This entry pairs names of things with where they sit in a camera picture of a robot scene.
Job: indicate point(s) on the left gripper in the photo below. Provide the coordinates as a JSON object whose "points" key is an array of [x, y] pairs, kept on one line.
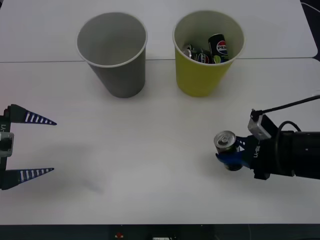
{"points": [[5, 123]]}

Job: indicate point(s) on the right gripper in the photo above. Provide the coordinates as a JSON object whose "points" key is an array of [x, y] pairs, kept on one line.
{"points": [[262, 157]]}

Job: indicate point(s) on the black and green drink can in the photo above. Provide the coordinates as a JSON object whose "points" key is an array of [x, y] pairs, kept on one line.
{"points": [[225, 141]]}

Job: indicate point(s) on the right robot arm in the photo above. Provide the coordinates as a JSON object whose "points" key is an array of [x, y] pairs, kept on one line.
{"points": [[300, 155]]}

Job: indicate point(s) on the yellow-green plastic bin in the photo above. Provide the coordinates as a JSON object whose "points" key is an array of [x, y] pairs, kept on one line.
{"points": [[197, 80]]}

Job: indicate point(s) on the black can with silver top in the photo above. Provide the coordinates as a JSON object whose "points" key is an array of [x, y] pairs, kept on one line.
{"points": [[200, 56]]}

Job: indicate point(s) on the black can with round print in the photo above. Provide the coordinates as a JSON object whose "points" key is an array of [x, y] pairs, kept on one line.
{"points": [[218, 45]]}

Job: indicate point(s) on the grey plastic bin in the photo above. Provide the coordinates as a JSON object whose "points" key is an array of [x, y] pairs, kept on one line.
{"points": [[120, 77]]}

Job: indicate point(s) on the red round button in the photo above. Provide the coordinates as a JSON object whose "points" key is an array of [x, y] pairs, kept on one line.
{"points": [[119, 235]]}

